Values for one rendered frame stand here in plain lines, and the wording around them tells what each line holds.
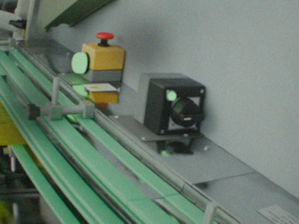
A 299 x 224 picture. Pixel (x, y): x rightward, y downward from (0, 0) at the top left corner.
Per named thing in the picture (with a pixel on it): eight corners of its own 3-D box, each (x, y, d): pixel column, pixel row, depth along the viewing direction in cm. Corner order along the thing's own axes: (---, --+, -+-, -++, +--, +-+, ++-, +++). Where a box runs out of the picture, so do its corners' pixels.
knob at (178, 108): (192, 124, 89) (203, 131, 87) (168, 125, 87) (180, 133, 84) (196, 97, 88) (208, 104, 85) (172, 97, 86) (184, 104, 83)
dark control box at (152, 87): (175, 116, 97) (133, 118, 93) (182, 72, 95) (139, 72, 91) (202, 133, 91) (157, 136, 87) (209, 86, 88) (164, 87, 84)
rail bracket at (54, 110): (88, 112, 99) (24, 115, 92) (93, 72, 97) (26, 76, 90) (97, 120, 96) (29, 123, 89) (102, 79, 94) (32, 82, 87)
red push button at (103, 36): (91, 46, 114) (93, 31, 112) (107, 45, 116) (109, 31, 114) (98, 50, 110) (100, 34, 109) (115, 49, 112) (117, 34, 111)
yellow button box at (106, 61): (108, 72, 120) (78, 73, 116) (113, 40, 117) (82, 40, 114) (123, 81, 114) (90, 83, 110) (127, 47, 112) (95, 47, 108)
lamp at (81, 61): (80, 70, 115) (68, 70, 113) (83, 49, 113) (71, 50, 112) (88, 76, 111) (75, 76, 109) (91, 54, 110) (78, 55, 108)
